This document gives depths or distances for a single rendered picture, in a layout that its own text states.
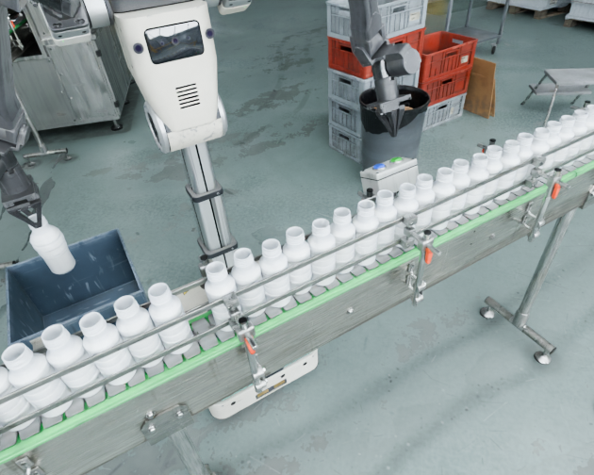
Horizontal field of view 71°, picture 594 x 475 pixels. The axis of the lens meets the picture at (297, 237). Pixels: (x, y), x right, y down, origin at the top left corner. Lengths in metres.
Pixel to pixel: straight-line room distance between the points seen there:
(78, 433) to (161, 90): 0.83
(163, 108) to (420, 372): 1.52
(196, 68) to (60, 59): 3.21
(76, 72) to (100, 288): 3.12
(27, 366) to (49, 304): 0.69
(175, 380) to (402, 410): 1.23
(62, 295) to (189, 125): 0.66
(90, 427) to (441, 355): 1.58
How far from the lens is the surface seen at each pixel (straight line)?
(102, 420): 0.94
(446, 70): 3.88
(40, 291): 1.48
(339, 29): 3.21
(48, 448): 0.96
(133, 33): 1.20
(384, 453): 1.86
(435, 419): 1.95
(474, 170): 1.15
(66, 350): 0.83
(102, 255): 1.42
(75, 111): 4.54
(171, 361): 0.90
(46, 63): 4.44
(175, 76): 1.24
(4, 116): 0.96
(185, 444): 1.19
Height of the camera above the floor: 1.71
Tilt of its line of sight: 40 degrees down
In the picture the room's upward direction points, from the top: 5 degrees counter-clockwise
